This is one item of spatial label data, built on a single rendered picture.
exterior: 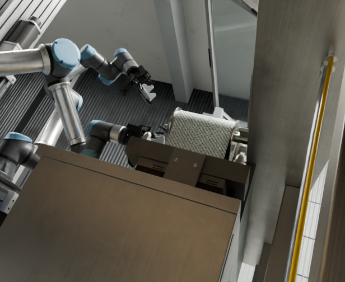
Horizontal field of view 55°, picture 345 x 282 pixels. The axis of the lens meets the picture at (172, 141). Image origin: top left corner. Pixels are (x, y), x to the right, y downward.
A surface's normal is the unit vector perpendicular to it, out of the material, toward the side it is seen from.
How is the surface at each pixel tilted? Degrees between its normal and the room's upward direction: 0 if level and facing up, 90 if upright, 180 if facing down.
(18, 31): 90
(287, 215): 90
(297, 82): 180
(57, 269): 90
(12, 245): 90
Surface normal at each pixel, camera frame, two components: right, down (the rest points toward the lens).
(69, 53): 0.66, -0.19
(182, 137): -0.16, -0.48
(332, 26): -0.34, 0.85
